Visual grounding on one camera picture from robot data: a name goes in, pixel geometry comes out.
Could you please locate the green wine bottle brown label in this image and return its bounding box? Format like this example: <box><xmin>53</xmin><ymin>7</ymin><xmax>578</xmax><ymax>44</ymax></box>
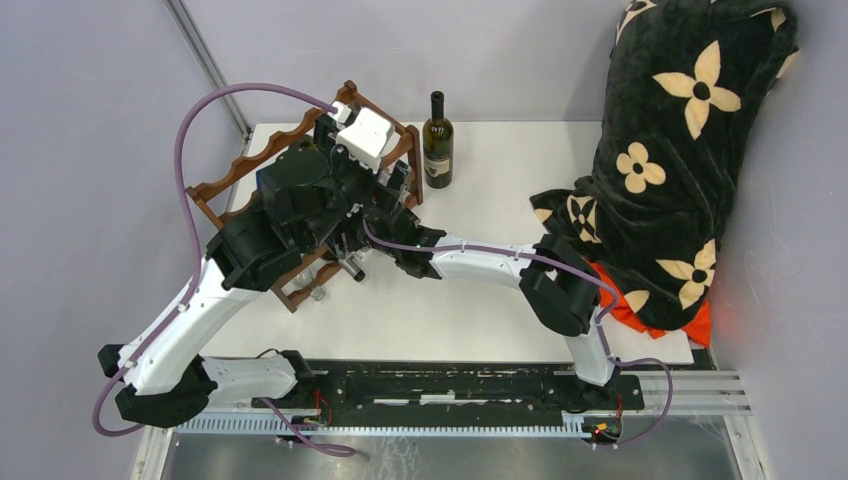
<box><xmin>337</xmin><ymin>259</ymin><xmax>366</xmax><ymax>283</ymax></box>

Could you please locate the brown wooden wine rack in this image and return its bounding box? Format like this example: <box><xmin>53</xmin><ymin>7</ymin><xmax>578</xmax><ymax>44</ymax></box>
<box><xmin>185</xmin><ymin>80</ymin><xmax>424</xmax><ymax>313</ymax></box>

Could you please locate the clear square bottle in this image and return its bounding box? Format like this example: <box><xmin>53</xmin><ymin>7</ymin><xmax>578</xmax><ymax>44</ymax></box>
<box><xmin>290</xmin><ymin>267</ymin><xmax>326</xmax><ymax>302</ymax></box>

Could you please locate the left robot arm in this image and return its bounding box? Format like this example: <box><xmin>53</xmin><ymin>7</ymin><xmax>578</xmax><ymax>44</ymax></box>
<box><xmin>98</xmin><ymin>144</ymin><xmax>410</xmax><ymax>428</ymax></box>

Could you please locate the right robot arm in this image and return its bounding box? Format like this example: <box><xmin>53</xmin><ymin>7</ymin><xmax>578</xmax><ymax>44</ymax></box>
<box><xmin>325</xmin><ymin>208</ymin><xmax>619</xmax><ymax>408</ymax></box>

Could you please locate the aluminium corner profile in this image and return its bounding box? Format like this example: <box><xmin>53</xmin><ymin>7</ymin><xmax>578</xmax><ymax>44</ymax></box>
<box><xmin>164</xmin><ymin>0</ymin><xmax>252</xmax><ymax>140</ymax></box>

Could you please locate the black floral blanket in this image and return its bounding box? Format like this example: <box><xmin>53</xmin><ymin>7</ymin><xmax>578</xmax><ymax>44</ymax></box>
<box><xmin>530</xmin><ymin>1</ymin><xmax>799</xmax><ymax>313</ymax></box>

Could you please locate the orange cloth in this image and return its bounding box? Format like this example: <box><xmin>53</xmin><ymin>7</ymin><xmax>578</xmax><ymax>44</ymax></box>
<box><xmin>590</xmin><ymin>262</ymin><xmax>712</xmax><ymax>348</ymax></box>

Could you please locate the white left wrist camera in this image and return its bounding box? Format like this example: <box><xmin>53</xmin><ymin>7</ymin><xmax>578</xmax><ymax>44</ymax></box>
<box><xmin>328</xmin><ymin>101</ymin><xmax>394</xmax><ymax>171</ymax></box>

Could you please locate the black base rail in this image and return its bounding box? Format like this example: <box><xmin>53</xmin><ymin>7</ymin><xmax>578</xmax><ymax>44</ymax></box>
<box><xmin>172</xmin><ymin>357</ymin><xmax>750</xmax><ymax>442</ymax></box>

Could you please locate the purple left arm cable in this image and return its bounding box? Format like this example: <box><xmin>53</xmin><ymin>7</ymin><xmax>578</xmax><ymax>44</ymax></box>
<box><xmin>91</xmin><ymin>82</ymin><xmax>339</xmax><ymax>439</ymax></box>

